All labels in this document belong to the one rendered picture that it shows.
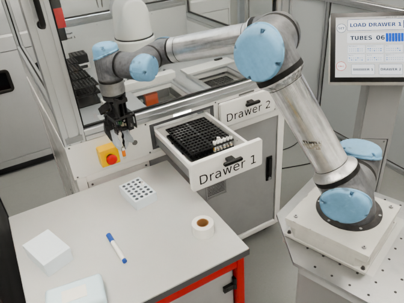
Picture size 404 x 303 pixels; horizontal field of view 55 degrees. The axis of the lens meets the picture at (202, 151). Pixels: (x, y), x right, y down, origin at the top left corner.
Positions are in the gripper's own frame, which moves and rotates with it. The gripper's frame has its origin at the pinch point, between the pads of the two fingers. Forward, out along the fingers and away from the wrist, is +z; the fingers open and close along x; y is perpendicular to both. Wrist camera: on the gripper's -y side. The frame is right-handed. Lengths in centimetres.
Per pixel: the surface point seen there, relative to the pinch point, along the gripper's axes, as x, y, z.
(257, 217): 71, -5, 80
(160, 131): 22.7, -13.1, 9.3
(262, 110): 71, -3, 13
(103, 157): -3.5, -10.9, 8.7
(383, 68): 109, 29, -5
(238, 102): 58, -5, 5
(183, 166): 16.1, 12.3, 9.8
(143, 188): 2.8, 4.9, 17.1
